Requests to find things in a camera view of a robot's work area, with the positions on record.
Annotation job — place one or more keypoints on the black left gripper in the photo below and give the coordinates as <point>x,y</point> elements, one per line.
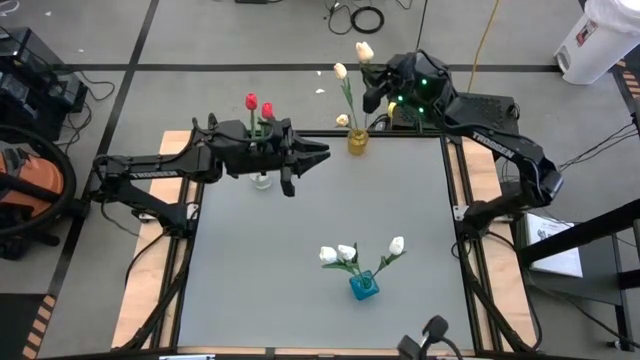
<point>255,152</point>

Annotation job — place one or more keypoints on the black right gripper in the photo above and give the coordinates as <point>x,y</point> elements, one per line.
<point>417,85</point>

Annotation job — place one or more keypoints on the cream artificial tulip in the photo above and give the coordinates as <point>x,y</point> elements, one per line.
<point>340,70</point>
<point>342,120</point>
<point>364,51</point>

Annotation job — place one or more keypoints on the red artificial tulip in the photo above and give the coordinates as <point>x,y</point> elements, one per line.
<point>251,101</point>
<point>267,110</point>

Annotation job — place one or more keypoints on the white artificial tulip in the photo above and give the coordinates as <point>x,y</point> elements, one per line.
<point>328,254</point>
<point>346,251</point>
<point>396,245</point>

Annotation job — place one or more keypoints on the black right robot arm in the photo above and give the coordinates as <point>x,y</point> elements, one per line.
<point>505,150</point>

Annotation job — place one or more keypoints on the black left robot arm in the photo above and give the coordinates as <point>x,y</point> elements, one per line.
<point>150,175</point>

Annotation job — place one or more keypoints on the yellow glass vase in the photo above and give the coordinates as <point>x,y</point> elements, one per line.
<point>358,145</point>

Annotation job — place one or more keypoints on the clear glass vase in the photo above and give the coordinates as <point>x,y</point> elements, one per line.
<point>261,182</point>

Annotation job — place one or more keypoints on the blue cut-glass vase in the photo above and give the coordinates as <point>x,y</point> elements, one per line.
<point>367,292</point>

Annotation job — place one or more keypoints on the small yellow tag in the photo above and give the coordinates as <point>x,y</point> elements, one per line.
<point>391,109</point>

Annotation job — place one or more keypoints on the black perforated computer case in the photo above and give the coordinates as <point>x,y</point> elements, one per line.
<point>485,112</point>

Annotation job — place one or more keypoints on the grey table mat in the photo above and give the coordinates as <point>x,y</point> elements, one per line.
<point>410,310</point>

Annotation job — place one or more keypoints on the black rounded device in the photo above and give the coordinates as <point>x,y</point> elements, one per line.
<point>435,327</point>

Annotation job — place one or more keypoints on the white plastic bin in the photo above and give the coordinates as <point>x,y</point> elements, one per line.
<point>600,45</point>

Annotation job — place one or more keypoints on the black side table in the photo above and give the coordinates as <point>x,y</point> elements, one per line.
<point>575,234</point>

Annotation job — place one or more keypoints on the white printed booklet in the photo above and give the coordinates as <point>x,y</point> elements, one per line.
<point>560,255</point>

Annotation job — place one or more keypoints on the orange vacuum cleaner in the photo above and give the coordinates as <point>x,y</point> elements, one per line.
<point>45,172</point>

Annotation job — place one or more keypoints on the black equipment stack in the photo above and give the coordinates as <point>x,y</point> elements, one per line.
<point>30,75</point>

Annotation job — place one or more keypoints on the black aluminium table frame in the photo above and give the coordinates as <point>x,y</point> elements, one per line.
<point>400,133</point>

